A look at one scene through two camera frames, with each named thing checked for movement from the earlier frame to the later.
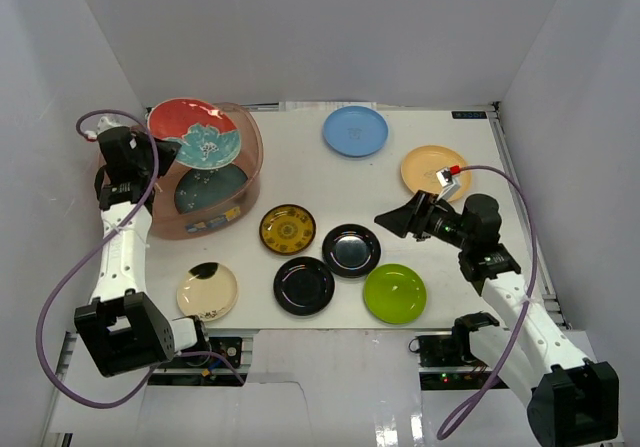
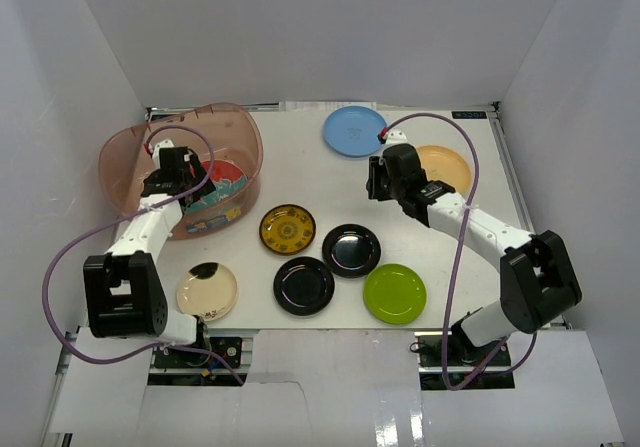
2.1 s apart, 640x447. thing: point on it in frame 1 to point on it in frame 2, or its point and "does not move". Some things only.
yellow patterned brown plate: (287, 230) does not move
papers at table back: (322, 106) does not move
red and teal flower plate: (207, 136) to (226, 177)
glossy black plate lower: (304, 286) does not move
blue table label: (468, 114) does not move
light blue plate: (356, 131) does not move
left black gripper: (151, 152) to (163, 185)
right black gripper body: (446, 227) to (380, 185)
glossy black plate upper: (351, 250) does not move
